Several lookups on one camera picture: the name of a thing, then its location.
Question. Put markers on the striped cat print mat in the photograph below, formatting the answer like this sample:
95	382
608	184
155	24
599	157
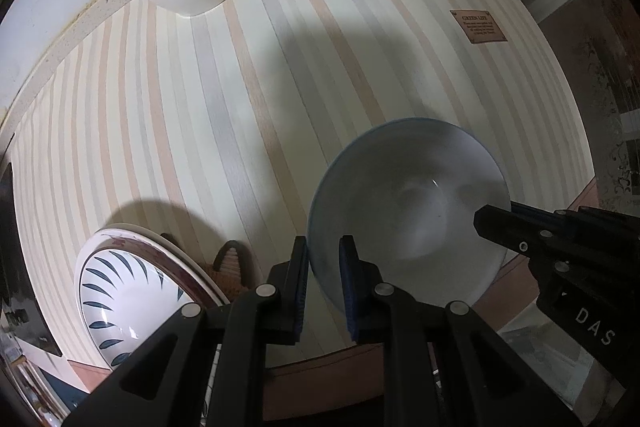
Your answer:
250	107

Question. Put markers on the dark glass sliding door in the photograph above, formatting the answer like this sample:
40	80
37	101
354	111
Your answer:
595	82

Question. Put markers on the grey floral white plate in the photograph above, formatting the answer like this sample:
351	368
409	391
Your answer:
195	263

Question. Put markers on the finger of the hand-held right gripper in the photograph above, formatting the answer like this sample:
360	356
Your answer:
542	216
507	227

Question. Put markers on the pink floral white plate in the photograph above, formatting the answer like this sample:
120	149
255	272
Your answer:
172	253

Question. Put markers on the blue patterned white bowl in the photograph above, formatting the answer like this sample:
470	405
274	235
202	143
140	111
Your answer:
400	207

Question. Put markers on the wooden dish rack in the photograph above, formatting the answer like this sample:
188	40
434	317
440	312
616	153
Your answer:
25	392

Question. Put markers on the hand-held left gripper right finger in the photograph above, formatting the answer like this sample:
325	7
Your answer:
348	292

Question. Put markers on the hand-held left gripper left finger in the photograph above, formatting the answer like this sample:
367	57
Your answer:
300	297

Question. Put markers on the blue striped white plate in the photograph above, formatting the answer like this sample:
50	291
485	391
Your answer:
125	297

